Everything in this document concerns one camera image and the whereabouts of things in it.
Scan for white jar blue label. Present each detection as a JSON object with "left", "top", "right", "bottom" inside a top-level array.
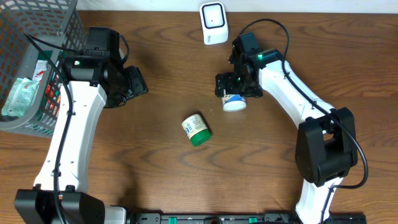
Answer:
[{"left": 221, "top": 95, "right": 247, "bottom": 112}]

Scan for green lid jar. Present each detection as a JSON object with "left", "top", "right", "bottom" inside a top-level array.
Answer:
[{"left": 182, "top": 114, "right": 211, "bottom": 146}]

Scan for green white package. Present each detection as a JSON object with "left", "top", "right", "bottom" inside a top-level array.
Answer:
[{"left": 32, "top": 49, "right": 54, "bottom": 82}]

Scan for pale green wipes packet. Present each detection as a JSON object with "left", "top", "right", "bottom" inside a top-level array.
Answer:
[{"left": 1, "top": 78, "right": 39, "bottom": 118}]

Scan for red white small packet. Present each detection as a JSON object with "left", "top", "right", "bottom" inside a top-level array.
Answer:
[{"left": 34, "top": 70, "right": 44, "bottom": 79}]

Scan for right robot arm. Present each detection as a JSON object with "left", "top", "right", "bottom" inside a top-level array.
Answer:
[{"left": 215, "top": 32, "right": 369, "bottom": 223}]

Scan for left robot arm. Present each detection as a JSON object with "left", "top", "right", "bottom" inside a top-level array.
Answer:
[{"left": 14, "top": 27, "right": 149, "bottom": 223}]

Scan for white barcode scanner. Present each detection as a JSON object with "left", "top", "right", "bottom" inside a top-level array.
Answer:
[{"left": 199, "top": 1, "right": 229, "bottom": 45}]

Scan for grey plastic mesh basket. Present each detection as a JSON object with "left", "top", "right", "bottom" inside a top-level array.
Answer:
[{"left": 1, "top": 0, "right": 88, "bottom": 138}]

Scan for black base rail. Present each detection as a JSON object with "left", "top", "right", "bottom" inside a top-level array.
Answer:
[{"left": 130, "top": 212, "right": 301, "bottom": 224}]

